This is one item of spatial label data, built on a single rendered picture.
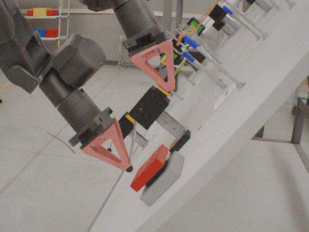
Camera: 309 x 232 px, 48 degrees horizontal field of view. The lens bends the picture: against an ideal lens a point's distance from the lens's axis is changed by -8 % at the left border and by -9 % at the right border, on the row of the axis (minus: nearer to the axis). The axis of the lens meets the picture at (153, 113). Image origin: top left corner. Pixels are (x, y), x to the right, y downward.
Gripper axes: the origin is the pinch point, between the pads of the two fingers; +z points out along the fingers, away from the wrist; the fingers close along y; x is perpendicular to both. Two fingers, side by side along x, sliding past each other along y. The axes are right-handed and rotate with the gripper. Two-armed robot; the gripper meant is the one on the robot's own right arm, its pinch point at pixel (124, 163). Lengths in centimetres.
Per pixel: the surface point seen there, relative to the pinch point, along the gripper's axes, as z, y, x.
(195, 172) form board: 1.8, -24.1, -13.5
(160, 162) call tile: -0.5, -20.3, -10.5
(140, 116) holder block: -4.5, -2.0, -8.0
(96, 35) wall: -156, 761, 124
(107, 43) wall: -124, 763, 117
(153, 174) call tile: 0.1, -20.2, -8.9
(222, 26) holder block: -6, 64, -34
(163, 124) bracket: -1.2, -1.0, -9.8
